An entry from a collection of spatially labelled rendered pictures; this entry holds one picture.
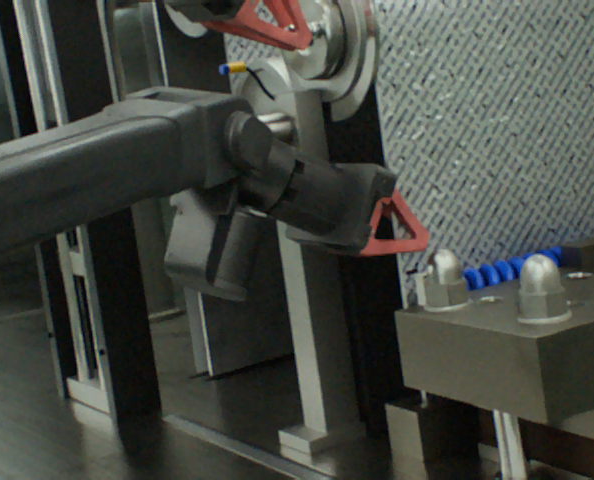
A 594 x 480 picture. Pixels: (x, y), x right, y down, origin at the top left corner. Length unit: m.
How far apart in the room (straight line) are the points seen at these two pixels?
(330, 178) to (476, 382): 0.19
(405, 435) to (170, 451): 0.23
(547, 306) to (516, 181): 0.23
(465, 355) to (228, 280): 0.18
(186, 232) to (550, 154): 0.36
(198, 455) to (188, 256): 0.29
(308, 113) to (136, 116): 0.28
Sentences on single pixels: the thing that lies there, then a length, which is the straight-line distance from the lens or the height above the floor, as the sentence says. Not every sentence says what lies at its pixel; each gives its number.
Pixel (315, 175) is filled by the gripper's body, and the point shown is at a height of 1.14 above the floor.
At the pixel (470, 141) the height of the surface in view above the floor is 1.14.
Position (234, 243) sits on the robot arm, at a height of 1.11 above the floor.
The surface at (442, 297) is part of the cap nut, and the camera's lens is 0.97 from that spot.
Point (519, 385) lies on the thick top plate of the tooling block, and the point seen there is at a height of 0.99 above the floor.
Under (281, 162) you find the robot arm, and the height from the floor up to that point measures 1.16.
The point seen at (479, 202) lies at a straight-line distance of 1.09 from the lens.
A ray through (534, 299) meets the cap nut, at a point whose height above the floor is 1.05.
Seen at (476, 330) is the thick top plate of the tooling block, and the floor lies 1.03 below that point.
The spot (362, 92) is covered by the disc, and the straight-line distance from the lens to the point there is 1.04.
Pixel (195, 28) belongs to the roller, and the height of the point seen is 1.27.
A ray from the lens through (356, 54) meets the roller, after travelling 1.03.
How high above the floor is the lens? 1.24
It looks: 8 degrees down
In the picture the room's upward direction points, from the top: 8 degrees counter-clockwise
